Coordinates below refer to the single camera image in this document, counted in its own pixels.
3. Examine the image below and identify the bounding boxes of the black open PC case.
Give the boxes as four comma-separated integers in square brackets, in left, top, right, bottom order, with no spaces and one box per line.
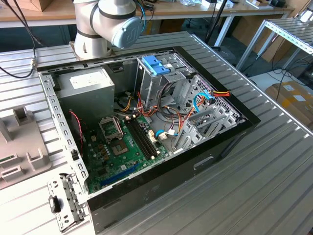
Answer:
[36,46,262,235]

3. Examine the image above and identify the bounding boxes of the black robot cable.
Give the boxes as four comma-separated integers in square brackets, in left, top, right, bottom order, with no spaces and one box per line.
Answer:
[0,0,46,79]

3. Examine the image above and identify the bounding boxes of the large brown cardboard sheet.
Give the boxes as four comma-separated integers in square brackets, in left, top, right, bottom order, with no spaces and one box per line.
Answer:
[231,17,298,63]

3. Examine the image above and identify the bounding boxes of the metal socket cover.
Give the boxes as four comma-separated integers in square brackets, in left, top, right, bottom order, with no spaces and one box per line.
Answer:
[98,116,123,142]

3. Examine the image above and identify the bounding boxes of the grey parts rack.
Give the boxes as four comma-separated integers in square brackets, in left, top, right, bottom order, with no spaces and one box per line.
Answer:
[0,106,53,190]

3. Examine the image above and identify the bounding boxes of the grey power supply unit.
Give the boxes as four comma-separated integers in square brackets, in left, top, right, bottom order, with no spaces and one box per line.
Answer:
[55,67,115,128]

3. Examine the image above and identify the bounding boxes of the blue plastic bay latch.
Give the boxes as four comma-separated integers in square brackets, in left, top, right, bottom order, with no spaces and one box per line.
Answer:
[141,55,171,77]

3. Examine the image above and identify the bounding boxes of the black cable bundle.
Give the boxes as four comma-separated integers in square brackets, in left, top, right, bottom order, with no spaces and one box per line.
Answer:
[157,80,181,116]

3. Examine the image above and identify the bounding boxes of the red yellow power wire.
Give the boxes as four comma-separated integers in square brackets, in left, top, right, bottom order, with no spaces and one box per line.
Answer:
[212,89,232,98]

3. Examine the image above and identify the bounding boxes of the CPU socket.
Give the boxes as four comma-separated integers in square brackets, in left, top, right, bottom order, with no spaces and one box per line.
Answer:
[108,139,130,158]

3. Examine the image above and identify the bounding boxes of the grey metal disk bay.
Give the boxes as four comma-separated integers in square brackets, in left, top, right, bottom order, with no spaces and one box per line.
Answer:
[172,107,242,155]

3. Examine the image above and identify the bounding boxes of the black case fan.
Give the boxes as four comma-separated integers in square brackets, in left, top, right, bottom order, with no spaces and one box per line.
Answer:
[68,109,87,159]

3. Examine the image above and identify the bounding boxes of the long wooden desk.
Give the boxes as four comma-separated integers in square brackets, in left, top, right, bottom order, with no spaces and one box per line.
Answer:
[0,0,296,47]

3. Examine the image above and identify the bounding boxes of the thin wire locking lever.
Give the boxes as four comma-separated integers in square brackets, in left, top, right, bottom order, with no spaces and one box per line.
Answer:
[114,117,125,141]

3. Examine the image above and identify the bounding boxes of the grey metal drive cage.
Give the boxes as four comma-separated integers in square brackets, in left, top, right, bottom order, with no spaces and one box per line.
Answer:
[134,52,196,111]

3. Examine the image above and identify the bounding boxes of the green motherboard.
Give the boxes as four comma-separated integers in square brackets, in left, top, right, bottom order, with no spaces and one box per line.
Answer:
[84,115,172,194]

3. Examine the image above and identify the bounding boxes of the orange red wire bundle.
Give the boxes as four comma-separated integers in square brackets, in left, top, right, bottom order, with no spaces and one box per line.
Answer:
[135,92,196,138]

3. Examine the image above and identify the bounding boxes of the white-framed metal slat table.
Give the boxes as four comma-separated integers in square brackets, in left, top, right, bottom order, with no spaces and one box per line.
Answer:
[236,18,313,71]

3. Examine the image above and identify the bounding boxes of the small cardboard box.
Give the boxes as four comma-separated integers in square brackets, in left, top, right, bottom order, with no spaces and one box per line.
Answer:
[14,0,53,12]

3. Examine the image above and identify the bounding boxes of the blue expansion slot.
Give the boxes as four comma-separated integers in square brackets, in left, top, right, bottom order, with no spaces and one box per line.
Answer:
[100,163,142,187]

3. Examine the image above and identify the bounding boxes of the blue labelled data wire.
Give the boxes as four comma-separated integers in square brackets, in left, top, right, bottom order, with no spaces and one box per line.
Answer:
[154,129,177,141]

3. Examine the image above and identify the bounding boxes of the black RAM slot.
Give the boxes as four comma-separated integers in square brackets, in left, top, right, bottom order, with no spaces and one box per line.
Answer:
[126,119,152,160]
[131,117,157,158]
[128,118,155,159]
[134,117,160,156]

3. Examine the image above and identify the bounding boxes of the grey card retention bracket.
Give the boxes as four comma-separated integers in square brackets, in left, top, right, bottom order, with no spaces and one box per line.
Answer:
[46,172,90,233]

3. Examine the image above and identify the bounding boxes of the labelled cardboard boxes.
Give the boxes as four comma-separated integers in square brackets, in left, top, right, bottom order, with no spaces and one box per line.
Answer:
[265,82,313,129]

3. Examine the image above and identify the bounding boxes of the yellow black power wires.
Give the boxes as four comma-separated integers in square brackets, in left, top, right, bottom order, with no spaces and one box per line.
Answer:
[117,94,136,113]

